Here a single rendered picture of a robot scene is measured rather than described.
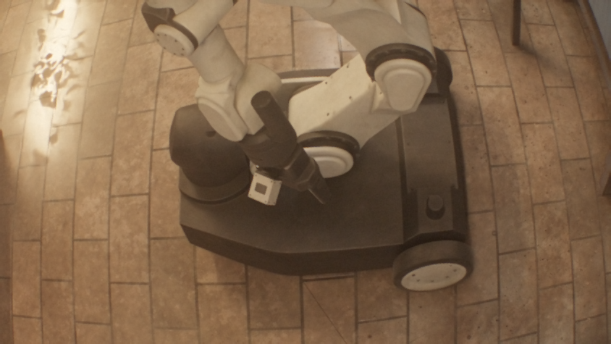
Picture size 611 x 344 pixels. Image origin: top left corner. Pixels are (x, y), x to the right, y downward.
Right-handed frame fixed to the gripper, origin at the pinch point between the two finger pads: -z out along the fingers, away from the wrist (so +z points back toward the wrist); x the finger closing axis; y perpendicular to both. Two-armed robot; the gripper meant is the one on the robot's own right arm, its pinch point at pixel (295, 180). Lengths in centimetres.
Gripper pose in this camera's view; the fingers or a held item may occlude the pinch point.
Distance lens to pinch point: 171.7
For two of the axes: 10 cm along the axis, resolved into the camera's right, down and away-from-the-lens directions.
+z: -3.6, -5.3, -7.7
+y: 5.4, -7.9, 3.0
